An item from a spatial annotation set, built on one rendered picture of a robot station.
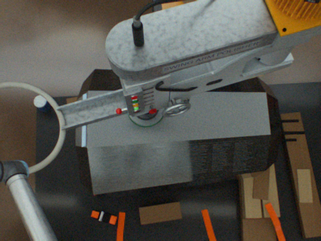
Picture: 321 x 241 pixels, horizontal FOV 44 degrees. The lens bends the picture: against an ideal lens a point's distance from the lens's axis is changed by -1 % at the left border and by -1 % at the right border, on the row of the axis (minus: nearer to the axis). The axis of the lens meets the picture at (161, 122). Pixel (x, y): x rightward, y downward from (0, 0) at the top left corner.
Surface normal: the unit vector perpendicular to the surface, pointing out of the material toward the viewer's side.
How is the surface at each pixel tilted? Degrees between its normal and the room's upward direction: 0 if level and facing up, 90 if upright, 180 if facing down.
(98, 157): 45
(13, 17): 0
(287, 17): 0
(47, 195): 0
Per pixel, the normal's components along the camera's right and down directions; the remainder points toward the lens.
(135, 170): 0.06, 0.49
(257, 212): 0.00, -0.27
